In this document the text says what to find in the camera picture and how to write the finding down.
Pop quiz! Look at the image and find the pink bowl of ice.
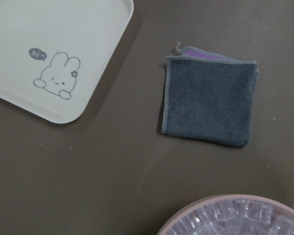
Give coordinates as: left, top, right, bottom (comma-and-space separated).
158, 194, 294, 235

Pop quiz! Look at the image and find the cream rabbit serving tray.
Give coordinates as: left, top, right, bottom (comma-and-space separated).
0, 0, 134, 124

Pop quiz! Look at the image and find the grey folded cloth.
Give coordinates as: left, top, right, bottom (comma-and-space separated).
161, 44, 258, 147

